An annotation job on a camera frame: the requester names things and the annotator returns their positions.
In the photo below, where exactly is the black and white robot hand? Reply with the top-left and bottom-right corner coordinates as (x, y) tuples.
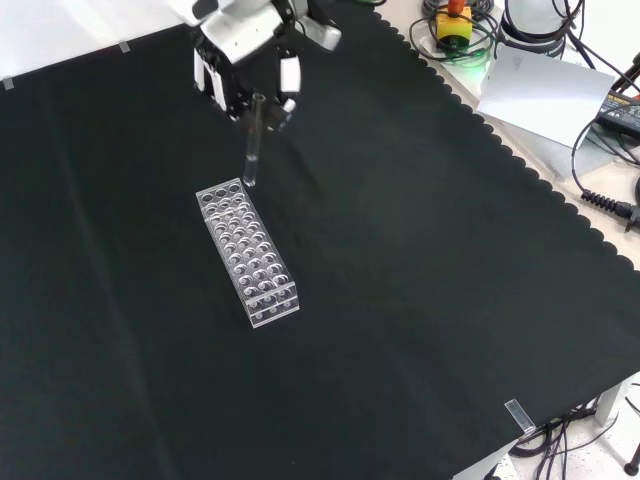
(192, 0), (321, 134)

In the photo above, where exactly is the clear glass test tube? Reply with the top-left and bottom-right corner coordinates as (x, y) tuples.
(242, 92), (266, 189)

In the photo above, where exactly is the clear plastic test tube rack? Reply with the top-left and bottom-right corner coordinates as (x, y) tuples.
(195, 177), (303, 330)

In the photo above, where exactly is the yellow stop button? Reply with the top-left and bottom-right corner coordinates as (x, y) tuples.
(435, 0), (473, 47)

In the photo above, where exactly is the black bench cloth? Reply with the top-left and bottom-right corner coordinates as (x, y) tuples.
(0, 5), (640, 480)

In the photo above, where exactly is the pale board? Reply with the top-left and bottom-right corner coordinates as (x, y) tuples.
(476, 42), (618, 150)

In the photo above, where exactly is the black power adapter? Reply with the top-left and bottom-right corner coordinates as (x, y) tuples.
(593, 91), (640, 135)

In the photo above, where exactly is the clear tape strip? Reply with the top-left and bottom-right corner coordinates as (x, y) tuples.
(504, 397), (537, 435)

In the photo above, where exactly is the white bench leg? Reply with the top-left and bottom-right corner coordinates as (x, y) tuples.
(593, 381), (627, 427)

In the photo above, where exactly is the black tripod leg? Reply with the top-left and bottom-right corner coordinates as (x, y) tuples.
(615, 394), (640, 474)

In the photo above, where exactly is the white wrist camera shell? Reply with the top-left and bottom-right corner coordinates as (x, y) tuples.
(177, 0), (236, 27)

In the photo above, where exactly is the grey metal wrist bracket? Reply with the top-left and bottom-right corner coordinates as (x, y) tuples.
(298, 16), (344, 52)

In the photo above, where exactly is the black cable with ribbed plug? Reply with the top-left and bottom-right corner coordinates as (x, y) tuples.
(571, 118), (640, 234)

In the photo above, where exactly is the black cable bundle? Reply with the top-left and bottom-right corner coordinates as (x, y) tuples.
(508, 405), (622, 480)

